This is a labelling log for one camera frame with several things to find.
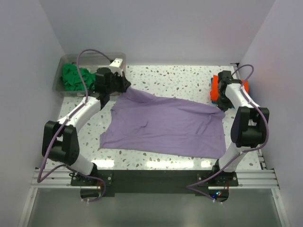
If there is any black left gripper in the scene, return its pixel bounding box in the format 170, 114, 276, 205
107, 70, 131, 94

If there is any purple t shirt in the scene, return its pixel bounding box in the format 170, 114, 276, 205
100, 87, 226, 159

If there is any clear plastic bin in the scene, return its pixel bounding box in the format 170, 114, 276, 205
53, 49, 131, 100

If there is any green t shirt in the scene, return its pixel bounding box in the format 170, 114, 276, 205
61, 63, 95, 91

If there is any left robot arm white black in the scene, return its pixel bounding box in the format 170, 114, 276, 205
40, 67, 131, 185

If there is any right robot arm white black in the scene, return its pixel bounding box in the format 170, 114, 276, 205
210, 70, 269, 186

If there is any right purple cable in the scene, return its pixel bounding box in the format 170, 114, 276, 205
186, 63, 270, 197

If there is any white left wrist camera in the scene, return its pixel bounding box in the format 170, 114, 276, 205
108, 58, 124, 74

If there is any orange folded t shirt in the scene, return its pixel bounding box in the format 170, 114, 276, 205
210, 75, 250, 102

